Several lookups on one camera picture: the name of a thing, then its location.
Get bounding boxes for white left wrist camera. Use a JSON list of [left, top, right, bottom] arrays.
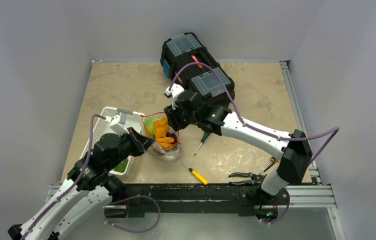
[[104, 111, 129, 136]]

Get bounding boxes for green bell pepper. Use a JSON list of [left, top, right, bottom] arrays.
[[113, 158, 129, 173]]

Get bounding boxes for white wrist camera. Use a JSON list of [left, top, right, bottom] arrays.
[[164, 83, 185, 110], [104, 111, 129, 136]]

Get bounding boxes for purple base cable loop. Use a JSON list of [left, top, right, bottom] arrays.
[[104, 194, 161, 233]]

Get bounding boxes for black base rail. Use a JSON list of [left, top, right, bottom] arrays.
[[104, 183, 289, 220]]

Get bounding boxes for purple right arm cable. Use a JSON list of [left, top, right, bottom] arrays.
[[168, 61, 341, 166]]

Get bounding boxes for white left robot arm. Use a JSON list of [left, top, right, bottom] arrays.
[[7, 127, 155, 240]]

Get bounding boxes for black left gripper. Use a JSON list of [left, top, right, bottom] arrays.
[[106, 126, 156, 171]]

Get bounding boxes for green handled screwdriver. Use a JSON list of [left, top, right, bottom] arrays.
[[194, 132, 210, 156]]

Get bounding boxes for orange black screwdriver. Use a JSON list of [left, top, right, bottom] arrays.
[[260, 157, 281, 175]]

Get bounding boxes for yellow handled screwdriver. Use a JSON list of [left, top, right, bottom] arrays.
[[181, 161, 208, 185]]

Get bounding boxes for black toolbox clear lids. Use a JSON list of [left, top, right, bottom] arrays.
[[160, 32, 235, 107]]

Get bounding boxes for clear zip bag orange zipper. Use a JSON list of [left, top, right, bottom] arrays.
[[140, 111, 182, 162]]

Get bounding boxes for black pliers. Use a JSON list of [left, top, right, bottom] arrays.
[[228, 172, 265, 186]]

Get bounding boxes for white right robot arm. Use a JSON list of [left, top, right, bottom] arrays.
[[164, 84, 313, 204]]

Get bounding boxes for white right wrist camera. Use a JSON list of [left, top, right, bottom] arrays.
[[164, 83, 185, 110]]

